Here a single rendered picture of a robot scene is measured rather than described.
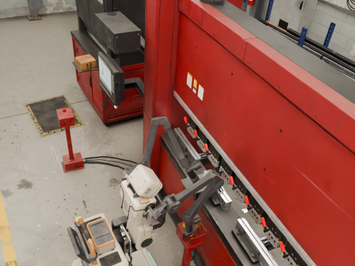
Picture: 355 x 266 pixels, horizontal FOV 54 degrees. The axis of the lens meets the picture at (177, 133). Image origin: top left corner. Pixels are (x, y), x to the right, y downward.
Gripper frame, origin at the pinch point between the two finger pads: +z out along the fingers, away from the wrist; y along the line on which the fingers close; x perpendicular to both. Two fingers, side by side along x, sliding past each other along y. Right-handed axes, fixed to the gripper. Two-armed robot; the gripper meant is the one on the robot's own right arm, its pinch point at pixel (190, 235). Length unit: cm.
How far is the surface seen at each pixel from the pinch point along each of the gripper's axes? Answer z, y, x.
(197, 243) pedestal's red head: 7.5, 2.5, -5.3
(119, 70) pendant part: -77, 13, 136
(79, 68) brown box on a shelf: -22, -7, 260
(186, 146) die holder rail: -8, 42, 78
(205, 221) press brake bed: 11.1, 19.2, 10.2
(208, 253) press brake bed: 37.5, 11.7, -3.2
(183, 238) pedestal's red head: 5.7, -5.2, 4.0
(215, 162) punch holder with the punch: -36, 43, 26
